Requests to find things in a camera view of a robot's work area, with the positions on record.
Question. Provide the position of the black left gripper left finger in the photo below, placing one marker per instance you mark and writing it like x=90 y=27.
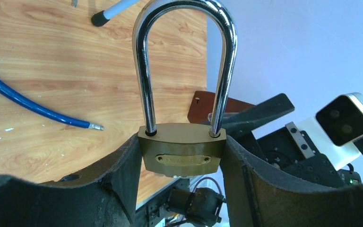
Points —
x=103 y=194

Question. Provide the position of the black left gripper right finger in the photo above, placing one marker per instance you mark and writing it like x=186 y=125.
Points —
x=259 y=195

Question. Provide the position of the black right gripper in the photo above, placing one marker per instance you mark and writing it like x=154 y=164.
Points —
x=287 y=149

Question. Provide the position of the brass padlock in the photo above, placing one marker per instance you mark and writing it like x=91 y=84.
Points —
x=183 y=149

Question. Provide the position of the blue cable lock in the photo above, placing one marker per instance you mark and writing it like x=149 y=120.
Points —
x=32 y=106

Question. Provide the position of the brown wooden metronome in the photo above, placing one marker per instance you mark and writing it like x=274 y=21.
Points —
x=202 y=105

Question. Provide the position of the light blue music stand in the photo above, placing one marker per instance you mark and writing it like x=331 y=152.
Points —
x=101 y=18

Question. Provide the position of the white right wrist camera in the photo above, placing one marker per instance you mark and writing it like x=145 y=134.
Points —
x=336 y=130

